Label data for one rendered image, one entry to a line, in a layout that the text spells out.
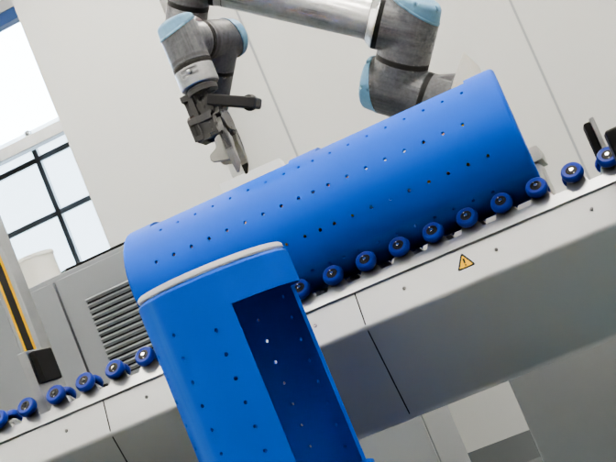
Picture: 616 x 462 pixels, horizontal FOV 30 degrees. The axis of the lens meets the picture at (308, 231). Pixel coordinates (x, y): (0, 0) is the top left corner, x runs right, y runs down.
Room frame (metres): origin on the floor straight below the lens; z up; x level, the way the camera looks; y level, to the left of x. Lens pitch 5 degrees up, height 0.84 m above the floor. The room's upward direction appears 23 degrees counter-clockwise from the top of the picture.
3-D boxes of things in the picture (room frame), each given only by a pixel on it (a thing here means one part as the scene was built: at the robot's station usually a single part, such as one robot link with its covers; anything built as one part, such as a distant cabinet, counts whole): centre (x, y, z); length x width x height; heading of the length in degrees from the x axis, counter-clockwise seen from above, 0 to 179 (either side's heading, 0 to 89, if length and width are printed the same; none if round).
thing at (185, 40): (2.51, 0.09, 1.57); 0.10 x 0.09 x 0.12; 138
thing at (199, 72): (2.50, 0.10, 1.49); 0.10 x 0.09 x 0.05; 168
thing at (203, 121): (2.51, 0.10, 1.41); 0.09 x 0.08 x 0.12; 78
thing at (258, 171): (4.20, 0.11, 1.48); 0.24 x 0.12 x 0.08; 84
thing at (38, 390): (2.63, 0.69, 1.00); 0.10 x 0.04 x 0.15; 168
